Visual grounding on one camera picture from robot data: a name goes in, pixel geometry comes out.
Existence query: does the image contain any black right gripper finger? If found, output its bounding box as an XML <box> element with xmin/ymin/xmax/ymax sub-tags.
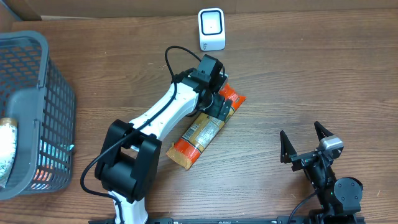
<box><xmin>280</xmin><ymin>130</ymin><xmax>297</xmax><ymax>164</ymax></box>
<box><xmin>314</xmin><ymin>121</ymin><xmax>333</xmax><ymax>141</ymax></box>

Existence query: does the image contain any orange spaghetti packet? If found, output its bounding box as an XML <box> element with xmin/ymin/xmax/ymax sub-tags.
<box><xmin>166</xmin><ymin>84</ymin><xmax>247</xmax><ymax>170</ymax></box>

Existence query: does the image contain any white tube gold cap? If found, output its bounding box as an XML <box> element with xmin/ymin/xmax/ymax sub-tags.
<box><xmin>1</xmin><ymin>118</ymin><xmax>18</xmax><ymax>188</ymax></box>

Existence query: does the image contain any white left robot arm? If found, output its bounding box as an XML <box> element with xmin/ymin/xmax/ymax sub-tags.
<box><xmin>95</xmin><ymin>55</ymin><xmax>232</xmax><ymax>223</ymax></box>

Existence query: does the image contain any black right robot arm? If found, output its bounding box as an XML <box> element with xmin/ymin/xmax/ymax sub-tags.
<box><xmin>280</xmin><ymin>121</ymin><xmax>364</xmax><ymax>223</ymax></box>

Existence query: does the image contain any white barcode scanner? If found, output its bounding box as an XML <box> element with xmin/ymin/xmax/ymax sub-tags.
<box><xmin>198</xmin><ymin>7</ymin><xmax>226</xmax><ymax>51</ymax></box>

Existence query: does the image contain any colourful packet in basket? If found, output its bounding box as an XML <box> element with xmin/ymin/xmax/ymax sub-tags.
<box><xmin>30</xmin><ymin>140</ymin><xmax>74</xmax><ymax>191</ymax></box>

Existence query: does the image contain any grey plastic mesh basket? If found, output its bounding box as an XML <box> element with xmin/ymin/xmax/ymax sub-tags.
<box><xmin>1</xmin><ymin>30</ymin><xmax>76</xmax><ymax>200</ymax></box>

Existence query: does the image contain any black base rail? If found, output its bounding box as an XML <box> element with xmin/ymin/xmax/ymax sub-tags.
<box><xmin>88</xmin><ymin>216</ymin><xmax>366</xmax><ymax>224</ymax></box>

